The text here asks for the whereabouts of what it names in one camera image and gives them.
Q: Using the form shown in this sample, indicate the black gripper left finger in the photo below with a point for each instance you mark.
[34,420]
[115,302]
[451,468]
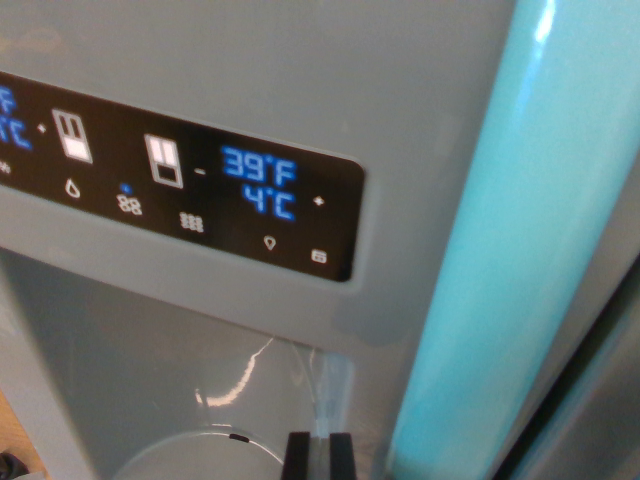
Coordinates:
[298,457]

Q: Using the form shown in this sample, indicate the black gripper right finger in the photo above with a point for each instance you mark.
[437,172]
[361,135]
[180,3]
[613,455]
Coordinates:
[342,457]

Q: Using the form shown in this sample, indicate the grey toy refrigerator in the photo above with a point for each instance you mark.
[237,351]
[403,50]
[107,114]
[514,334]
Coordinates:
[250,50]

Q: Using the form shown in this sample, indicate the black control panel sticker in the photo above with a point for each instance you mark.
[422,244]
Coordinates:
[115,155]

